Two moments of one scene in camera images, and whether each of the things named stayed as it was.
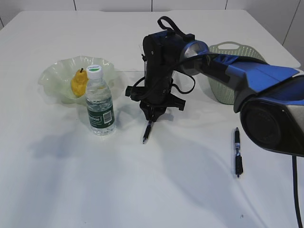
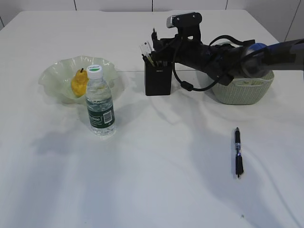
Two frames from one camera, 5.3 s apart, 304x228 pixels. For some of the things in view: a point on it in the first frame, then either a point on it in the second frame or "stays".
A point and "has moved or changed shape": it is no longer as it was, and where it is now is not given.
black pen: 147,131 has moved or changed shape
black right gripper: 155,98 -> 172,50
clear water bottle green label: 99,102 stays
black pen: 239,159 stays
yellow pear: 79,83 stays
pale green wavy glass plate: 57,78 stays
